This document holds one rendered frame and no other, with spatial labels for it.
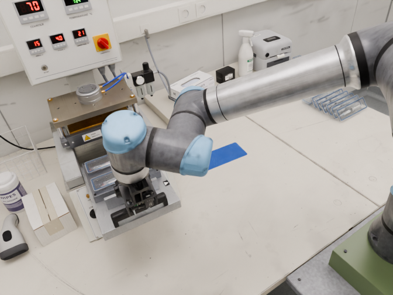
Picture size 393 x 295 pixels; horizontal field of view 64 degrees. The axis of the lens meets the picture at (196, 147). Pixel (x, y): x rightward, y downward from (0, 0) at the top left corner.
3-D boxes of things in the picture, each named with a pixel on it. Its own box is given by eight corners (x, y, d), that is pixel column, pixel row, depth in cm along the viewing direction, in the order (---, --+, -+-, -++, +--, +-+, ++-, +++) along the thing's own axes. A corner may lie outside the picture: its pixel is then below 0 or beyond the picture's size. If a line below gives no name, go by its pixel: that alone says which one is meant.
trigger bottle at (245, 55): (235, 76, 177) (235, 32, 162) (241, 71, 182) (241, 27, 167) (250, 79, 173) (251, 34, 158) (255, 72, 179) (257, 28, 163)
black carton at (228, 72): (216, 81, 175) (215, 70, 170) (228, 76, 178) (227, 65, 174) (223, 85, 171) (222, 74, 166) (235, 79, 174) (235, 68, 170)
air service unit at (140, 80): (128, 100, 131) (119, 67, 121) (160, 90, 135) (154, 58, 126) (131, 106, 127) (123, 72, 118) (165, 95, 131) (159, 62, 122)
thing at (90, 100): (54, 113, 119) (40, 82, 111) (131, 89, 128) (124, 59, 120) (63, 147, 102) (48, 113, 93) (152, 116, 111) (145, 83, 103)
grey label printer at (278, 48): (239, 62, 192) (239, 34, 181) (266, 54, 197) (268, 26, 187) (263, 77, 174) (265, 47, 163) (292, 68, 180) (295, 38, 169)
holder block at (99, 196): (84, 169, 100) (81, 163, 98) (143, 147, 106) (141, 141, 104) (95, 203, 88) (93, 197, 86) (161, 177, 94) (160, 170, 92)
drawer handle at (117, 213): (113, 223, 82) (109, 213, 79) (165, 200, 86) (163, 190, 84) (115, 228, 80) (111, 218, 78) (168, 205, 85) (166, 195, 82)
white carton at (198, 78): (168, 98, 165) (166, 86, 160) (199, 82, 176) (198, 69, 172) (183, 106, 158) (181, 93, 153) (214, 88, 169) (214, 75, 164)
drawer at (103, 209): (83, 175, 103) (76, 157, 98) (146, 152, 110) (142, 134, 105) (106, 243, 82) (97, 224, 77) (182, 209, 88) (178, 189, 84)
